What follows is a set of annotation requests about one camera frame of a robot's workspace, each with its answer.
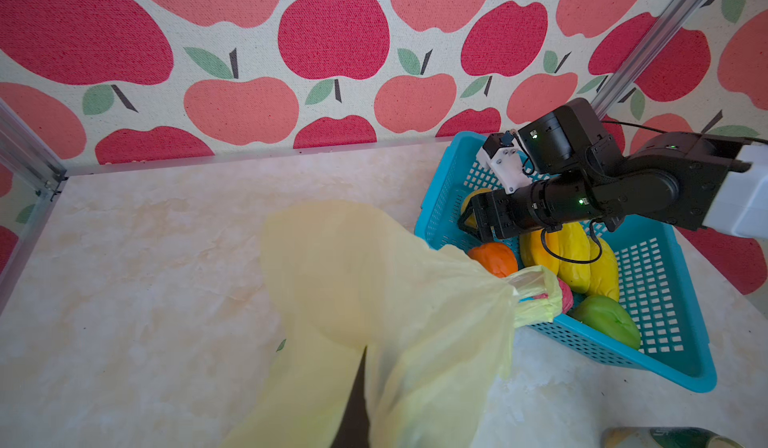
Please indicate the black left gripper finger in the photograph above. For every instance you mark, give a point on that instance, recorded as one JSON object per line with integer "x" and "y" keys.
{"x": 353, "y": 431}

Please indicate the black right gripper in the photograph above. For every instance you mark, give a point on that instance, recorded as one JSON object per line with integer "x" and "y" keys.
{"x": 571, "y": 159}

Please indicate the yellow toy banana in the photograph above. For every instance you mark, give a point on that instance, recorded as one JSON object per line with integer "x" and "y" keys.
{"x": 576, "y": 250}

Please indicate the yellow toy corn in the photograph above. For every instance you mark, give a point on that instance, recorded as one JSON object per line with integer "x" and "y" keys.
{"x": 604, "y": 272}

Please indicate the orange toy fruit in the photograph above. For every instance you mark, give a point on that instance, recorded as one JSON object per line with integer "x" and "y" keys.
{"x": 497, "y": 258}

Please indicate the yellow toy lemon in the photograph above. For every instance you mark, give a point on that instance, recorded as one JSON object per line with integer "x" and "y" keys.
{"x": 470, "y": 220}

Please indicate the pink toy fruit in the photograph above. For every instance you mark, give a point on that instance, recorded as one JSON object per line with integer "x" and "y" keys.
{"x": 549, "y": 297}

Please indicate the yellow plastic avocado-print bag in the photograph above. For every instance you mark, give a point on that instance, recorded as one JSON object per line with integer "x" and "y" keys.
{"x": 437, "y": 326}

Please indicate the green toy fruit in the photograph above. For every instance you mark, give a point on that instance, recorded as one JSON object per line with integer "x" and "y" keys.
{"x": 609, "y": 318}

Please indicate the yellow toy mango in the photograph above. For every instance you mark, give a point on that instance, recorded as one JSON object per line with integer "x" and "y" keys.
{"x": 535, "y": 248}

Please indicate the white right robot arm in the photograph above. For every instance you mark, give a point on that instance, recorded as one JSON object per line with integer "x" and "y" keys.
{"x": 692, "y": 181}

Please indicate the teal plastic mesh basket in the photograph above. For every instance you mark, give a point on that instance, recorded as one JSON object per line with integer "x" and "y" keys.
{"x": 656, "y": 324}

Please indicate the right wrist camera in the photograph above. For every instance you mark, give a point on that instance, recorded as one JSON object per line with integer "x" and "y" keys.
{"x": 500, "y": 154}

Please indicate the aluminium frame post right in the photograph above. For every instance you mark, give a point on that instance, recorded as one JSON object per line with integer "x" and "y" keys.
{"x": 663, "y": 30}

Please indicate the aluminium frame post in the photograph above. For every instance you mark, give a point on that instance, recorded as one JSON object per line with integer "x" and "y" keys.
{"x": 663, "y": 30}
{"x": 24, "y": 153}

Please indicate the aluminium frame post left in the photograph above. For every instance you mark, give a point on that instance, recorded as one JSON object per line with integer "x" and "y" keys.
{"x": 24, "y": 153}

